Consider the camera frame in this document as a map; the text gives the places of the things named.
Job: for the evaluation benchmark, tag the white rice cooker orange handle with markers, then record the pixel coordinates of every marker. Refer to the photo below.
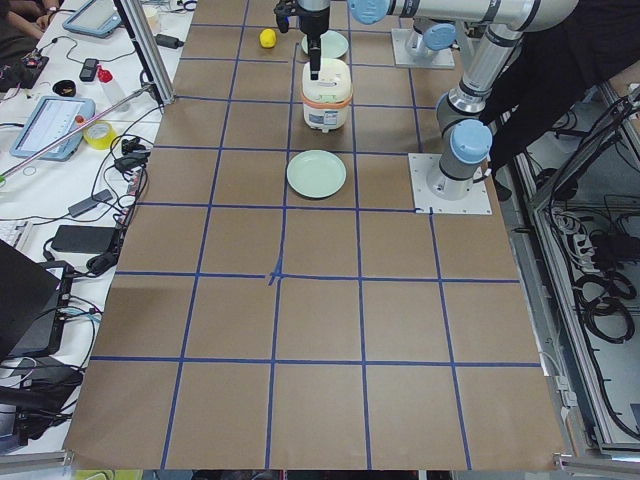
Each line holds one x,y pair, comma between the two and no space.
326,100

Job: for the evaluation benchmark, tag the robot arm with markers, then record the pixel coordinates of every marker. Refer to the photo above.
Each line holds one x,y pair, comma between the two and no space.
369,12
467,141

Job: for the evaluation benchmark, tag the green plate near arm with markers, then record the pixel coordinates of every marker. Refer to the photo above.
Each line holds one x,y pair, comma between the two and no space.
334,45
316,174

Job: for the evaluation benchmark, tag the yellow toy potato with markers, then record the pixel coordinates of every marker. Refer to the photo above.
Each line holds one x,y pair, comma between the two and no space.
267,38

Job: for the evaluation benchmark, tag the blue tablet far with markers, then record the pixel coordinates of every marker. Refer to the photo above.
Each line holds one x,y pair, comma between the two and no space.
96,18

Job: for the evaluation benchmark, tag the blue tablet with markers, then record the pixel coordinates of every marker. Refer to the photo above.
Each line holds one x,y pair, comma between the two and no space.
52,118
96,18

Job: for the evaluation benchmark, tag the plastic bottle red cap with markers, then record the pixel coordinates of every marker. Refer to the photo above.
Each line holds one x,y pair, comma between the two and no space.
110,86

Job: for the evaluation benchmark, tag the yellow tape roll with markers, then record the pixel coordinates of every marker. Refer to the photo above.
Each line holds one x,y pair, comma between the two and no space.
99,135

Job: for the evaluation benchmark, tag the blue tablet near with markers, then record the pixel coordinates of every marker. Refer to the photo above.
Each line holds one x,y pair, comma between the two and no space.
52,118

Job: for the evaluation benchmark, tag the black power adapter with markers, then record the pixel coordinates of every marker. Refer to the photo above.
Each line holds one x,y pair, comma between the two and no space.
83,239

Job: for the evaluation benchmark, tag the black laptop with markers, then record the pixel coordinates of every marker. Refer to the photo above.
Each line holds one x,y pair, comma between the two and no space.
33,296

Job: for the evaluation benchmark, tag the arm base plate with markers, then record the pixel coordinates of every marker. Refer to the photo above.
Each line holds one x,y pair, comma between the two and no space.
430,49
435,193

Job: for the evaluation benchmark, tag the aluminium frame post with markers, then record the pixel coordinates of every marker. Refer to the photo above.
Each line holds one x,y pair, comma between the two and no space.
133,18

